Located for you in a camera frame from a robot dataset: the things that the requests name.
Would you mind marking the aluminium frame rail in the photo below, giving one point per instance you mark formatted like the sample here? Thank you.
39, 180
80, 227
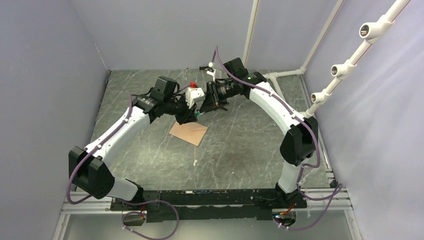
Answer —
317, 203

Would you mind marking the brown paper envelope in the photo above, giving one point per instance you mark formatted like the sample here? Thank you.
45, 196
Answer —
191, 132

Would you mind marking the yellow black screwdriver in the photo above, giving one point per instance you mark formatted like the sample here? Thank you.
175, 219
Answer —
200, 68

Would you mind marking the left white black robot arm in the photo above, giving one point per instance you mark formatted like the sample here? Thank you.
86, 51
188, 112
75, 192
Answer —
89, 166

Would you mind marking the white PVC pipe frame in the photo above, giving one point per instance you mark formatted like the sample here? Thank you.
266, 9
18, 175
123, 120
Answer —
294, 36

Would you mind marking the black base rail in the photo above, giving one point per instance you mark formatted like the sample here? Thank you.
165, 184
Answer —
251, 203

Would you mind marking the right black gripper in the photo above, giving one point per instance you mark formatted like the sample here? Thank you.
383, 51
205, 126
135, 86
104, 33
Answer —
211, 102

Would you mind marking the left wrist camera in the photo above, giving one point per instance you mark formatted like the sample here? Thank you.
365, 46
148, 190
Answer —
194, 95

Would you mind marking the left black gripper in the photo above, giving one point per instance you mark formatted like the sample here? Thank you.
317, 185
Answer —
188, 115

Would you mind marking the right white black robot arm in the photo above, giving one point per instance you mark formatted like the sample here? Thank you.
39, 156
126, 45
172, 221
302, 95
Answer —
300, 133

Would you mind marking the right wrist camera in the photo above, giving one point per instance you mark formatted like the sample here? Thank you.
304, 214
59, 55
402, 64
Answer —
212, 71

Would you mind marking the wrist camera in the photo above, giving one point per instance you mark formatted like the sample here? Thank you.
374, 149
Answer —
212, 71
194, 95

